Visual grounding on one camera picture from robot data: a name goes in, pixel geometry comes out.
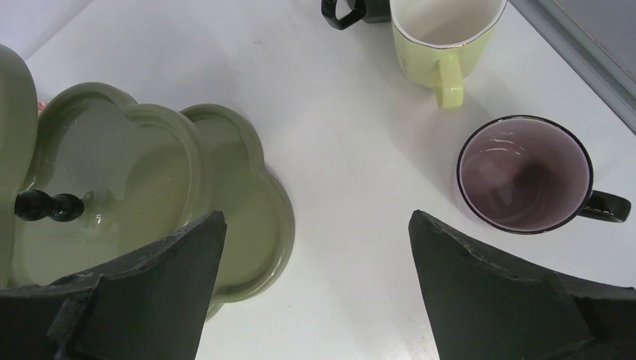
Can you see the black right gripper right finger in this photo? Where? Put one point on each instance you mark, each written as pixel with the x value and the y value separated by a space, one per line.
pixel 484 303

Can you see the black mug purple interior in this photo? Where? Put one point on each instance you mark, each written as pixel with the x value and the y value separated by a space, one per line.
pixel 527 175

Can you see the green three-tier dessert stand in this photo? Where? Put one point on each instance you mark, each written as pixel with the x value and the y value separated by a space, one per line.
pixel 93 175

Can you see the light green mug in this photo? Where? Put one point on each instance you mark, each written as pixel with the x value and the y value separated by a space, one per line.
pixel 438 43

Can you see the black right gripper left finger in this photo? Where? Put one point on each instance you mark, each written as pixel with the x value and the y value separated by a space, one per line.
pixel 150 303

